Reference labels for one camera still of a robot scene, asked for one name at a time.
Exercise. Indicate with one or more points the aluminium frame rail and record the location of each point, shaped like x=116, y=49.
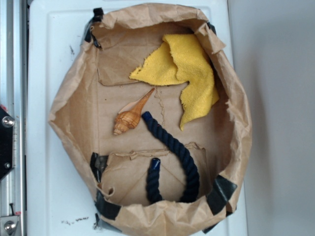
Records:
x=13, y=92

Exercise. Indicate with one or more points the brown paper bag bin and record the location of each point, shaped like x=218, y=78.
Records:
x=135, y=181

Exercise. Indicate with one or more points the orange spiral seashell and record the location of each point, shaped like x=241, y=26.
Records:
x=129, y=117

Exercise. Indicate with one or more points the yellow microfiber cloth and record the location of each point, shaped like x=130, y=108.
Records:
x=181, y=59

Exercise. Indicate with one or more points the black mounting bracket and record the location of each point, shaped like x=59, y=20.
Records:
x=7, y=162

